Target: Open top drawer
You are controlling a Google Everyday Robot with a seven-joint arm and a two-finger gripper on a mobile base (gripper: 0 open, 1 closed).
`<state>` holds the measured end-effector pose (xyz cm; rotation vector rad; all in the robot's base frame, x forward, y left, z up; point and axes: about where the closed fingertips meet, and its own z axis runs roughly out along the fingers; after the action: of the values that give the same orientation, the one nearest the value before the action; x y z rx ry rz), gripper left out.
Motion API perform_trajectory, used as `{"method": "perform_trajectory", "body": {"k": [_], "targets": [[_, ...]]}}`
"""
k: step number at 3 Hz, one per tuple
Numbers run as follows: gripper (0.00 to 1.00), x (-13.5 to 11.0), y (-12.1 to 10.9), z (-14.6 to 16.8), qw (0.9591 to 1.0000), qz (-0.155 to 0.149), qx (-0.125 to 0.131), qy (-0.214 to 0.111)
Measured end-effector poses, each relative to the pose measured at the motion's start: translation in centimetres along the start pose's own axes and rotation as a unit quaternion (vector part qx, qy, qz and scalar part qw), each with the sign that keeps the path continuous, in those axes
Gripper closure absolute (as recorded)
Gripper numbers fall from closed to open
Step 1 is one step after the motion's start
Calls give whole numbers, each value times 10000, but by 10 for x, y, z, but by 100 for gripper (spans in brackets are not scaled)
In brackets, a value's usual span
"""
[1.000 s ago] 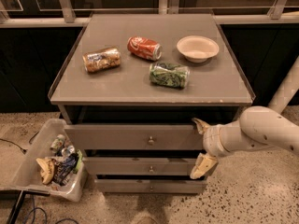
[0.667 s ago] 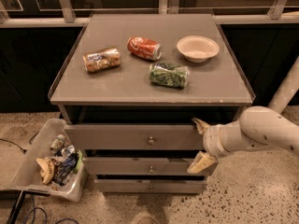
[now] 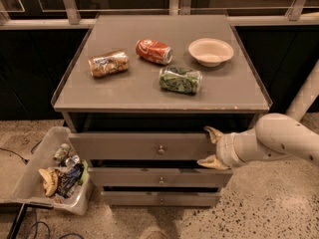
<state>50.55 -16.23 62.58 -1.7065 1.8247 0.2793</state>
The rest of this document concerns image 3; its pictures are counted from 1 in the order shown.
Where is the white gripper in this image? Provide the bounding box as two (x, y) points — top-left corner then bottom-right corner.
(197, 126), (245, 170)

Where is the grey top drawer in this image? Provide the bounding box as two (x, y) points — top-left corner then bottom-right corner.
(69, 132), (216, 160)

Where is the grey drawer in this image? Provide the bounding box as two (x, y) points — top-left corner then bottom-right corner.
(69, 132), (216, 160)
(101, 191), (221, 207)
(89, 167), (232, 187)

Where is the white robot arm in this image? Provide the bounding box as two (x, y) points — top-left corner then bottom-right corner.
(197, 61), (319, 169)

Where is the grey middle drawer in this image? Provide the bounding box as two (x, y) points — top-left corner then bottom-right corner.
(89, 167), (232, 187)

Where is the grey drawer cabinet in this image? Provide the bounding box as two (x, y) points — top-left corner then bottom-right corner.
(52, 15), (271, 193)

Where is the grey bottom drawer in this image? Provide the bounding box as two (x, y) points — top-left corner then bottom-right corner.
(101, 191), (221, 207)

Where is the green patterned can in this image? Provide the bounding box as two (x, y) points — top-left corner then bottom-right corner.
(159, 66), (202, 95)

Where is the white paper bowl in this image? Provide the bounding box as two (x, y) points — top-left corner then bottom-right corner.
(188, 38), (234, 68)

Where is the red soda can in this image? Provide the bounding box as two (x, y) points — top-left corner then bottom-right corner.
(136, 39), (172, 65)

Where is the gold crushed can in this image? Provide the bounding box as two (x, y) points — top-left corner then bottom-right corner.
(88, 50), (129, 78)

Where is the dark blue snack wrapper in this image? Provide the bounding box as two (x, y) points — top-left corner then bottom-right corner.
(57, 164), (84, 198)

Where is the small can in bin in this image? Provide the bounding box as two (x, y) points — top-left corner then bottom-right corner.
(53, 143), (70, 162)

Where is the clear plastic bin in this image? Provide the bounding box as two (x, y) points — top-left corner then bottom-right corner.
(8, 126), (94, 215)

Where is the tan crumpled paper bag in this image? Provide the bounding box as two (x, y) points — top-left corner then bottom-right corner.
(39, 168), (59, 197)

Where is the black bar on floor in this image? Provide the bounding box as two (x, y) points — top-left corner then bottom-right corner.
(7, 203), (28, 239)

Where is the metal railing frame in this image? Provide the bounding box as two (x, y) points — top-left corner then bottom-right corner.
(0, 0), (319, 30)

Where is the black floor cable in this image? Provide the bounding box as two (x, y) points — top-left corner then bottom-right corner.
(0, 139), (43, 165)

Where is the blue floor cable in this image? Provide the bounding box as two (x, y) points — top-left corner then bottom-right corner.
(24, 207), (86, 239)

